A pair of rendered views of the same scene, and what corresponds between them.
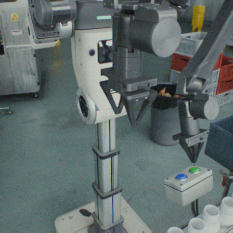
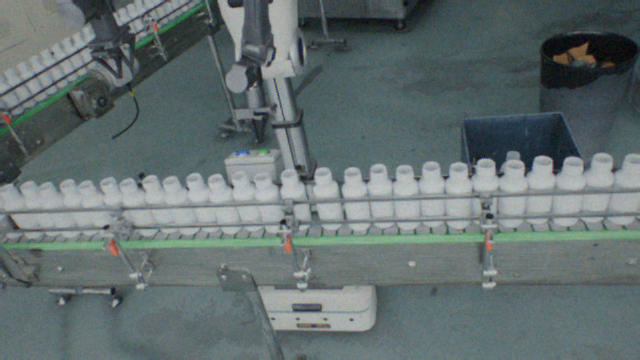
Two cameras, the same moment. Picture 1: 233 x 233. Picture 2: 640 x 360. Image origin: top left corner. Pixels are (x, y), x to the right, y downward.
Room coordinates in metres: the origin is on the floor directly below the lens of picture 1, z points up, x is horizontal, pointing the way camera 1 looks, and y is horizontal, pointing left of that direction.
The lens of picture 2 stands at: (-0.07, -1.17, 1.85)
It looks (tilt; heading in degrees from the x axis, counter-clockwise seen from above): 37 degrees down; 45
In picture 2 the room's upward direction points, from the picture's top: 11 degrees counter-clockwise
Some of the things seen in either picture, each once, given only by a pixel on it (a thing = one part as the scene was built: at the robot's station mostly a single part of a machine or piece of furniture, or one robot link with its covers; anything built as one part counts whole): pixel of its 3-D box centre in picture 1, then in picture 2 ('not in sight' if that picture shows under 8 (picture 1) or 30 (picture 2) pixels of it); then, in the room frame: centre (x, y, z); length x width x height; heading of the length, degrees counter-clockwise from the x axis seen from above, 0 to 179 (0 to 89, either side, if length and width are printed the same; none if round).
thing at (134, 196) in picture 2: not in sight; (139, 207); (0.30, -0.08, 1.08); 0.06 x 0.06 x 0.17
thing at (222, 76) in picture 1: (220, 67); not in sight; (3.65, -1.63, 0.55); 0.61 x 0.41 x 0.22; 124
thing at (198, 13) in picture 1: (197, 19); not in sight; (10.51, -3.34, 0.55); 0.40 x 0.40 x 1.10; 32
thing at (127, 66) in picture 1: (127, 63); (105, 26); (0.44, -0.02, 1.51); 0.10 x 0.07 x 0.07; 32
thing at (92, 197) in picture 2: not in sight; (99, 208); (0.24, 0.02, 1.08); 0.06 x 0.06 x 0.17
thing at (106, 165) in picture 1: (106, 178); (297, 158); (0.98, 0.05, 0.74); 0.11 x 0.11 x 0.40; 31
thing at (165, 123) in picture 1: (168, 115); (578, 102); (2.50, -0.59, 0.32); 0.45 x 0.45 x 0.64
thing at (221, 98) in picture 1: (215, 93); not in sight; (3.65, -1.62, 0.11); 0.61 x 0.41 x 0.22; 124
